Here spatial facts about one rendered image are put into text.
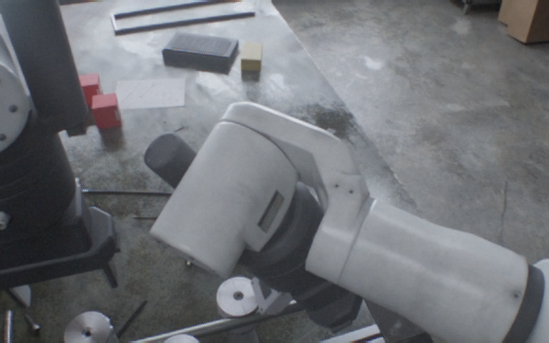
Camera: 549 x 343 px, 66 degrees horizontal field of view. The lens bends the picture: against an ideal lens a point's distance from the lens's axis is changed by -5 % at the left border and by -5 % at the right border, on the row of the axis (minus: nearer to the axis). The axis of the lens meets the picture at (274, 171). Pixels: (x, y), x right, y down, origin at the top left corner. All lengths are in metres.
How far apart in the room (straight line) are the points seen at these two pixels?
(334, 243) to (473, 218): 1.81
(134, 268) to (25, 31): 0.44
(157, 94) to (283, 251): 0.68
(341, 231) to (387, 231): 0.03
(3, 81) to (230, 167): 0.15
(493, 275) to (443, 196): 1.83
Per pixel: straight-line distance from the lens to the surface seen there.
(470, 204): 2.13
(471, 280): 0.28
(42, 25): 0.30
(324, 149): 0.30
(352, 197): 0.29
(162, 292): 0.64
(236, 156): 0.31
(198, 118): 0.89
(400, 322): 0.45
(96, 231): 0.41
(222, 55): 1.05
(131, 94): 0.98
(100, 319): 0.54
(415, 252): 0.28
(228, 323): 0.51
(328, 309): 0.45
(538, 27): 3.70
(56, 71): 0.31
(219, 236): 0.30
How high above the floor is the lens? 1.43
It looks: 45 degrees down
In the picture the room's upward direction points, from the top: 4 degrees clockwise
